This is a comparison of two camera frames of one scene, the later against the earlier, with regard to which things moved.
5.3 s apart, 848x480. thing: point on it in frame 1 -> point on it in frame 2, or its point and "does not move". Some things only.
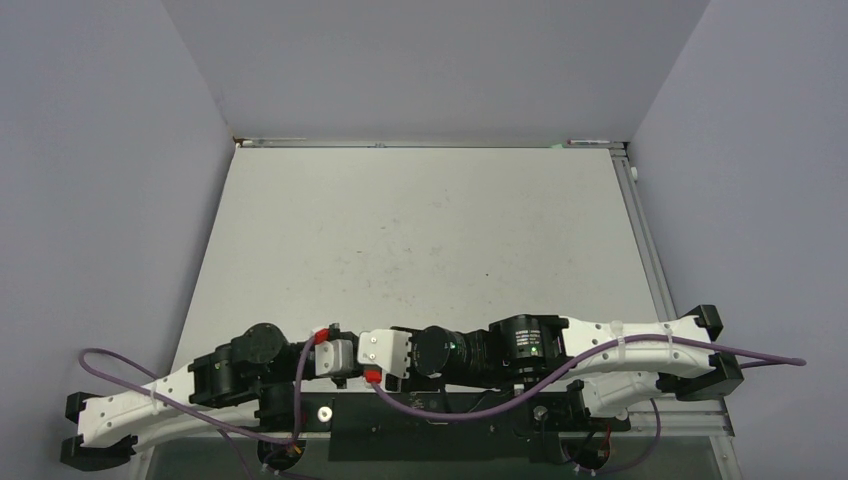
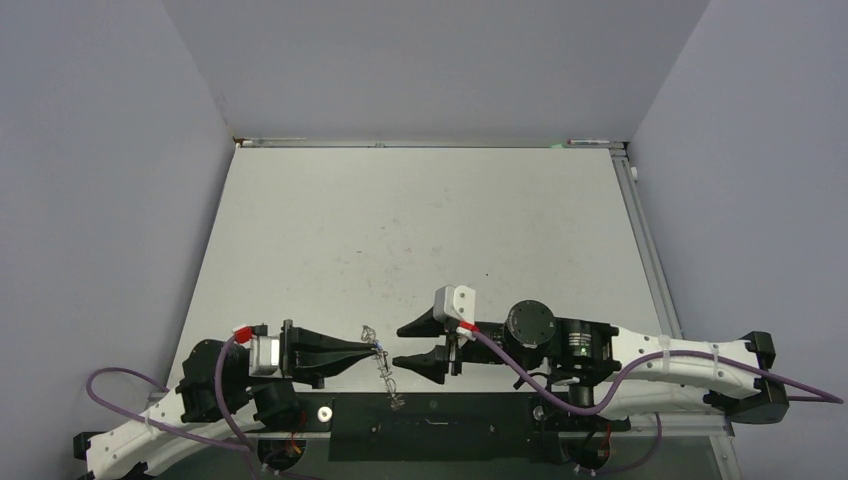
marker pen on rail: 586,142 does not move
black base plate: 426,426 does not move
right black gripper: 414,380 -> 434,361
